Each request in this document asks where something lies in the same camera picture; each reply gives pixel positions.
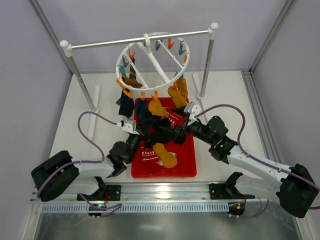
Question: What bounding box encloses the yellow sock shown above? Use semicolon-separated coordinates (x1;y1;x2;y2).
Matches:
167;78;188;108

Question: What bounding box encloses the navy teal sock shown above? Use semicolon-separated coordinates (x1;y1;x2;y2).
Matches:
135;98;155;126

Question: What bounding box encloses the navy blue sock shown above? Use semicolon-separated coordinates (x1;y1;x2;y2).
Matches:
118;88;135;118

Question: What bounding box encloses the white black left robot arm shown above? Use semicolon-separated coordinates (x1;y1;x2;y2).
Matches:
31;123;150;202

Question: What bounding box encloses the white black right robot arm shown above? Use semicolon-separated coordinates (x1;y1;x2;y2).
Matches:
163;102;320;218

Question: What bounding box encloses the white round clip hanger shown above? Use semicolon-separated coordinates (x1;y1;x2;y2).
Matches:
115;32;190;93

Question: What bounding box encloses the black sock in bin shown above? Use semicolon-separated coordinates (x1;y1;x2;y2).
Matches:
144;118;187;149

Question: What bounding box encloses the red plastic bin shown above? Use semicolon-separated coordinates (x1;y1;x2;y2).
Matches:
131;97;197;179

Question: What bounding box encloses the red white patterned sock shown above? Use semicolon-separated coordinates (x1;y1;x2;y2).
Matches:
140;107;182;175

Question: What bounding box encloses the mustard sock in bin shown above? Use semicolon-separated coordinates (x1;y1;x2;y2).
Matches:
152;143;178;169

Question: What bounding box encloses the olive orange hanging sock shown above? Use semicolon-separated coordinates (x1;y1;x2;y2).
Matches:
116;65;143;98

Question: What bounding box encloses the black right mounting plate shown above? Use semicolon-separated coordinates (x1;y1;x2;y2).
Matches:
208;183;256;200

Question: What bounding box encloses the black mounting plate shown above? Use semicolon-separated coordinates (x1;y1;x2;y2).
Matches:
208;183;256;200
82;184;122;202

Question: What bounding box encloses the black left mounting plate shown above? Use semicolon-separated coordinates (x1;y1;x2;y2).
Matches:
82;184;122;202

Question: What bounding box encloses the white metal drying rack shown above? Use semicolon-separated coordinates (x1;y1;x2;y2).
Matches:
59;22;219;142

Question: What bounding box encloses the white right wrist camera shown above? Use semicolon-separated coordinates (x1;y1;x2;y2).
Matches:
183;102;202;120

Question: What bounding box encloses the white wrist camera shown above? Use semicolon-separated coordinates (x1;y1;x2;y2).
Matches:
121;119;138;134
183;102;202;120

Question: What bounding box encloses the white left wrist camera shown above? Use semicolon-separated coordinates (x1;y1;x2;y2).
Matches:
121;119;138;134

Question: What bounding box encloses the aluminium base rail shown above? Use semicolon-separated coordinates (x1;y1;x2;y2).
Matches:
31;181;281;204

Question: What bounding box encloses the aluminium frame rail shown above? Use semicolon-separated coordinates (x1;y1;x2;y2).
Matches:
241;0;296;163

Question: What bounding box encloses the white slotted cable duct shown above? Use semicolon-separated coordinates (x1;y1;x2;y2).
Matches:
41;202;230;214

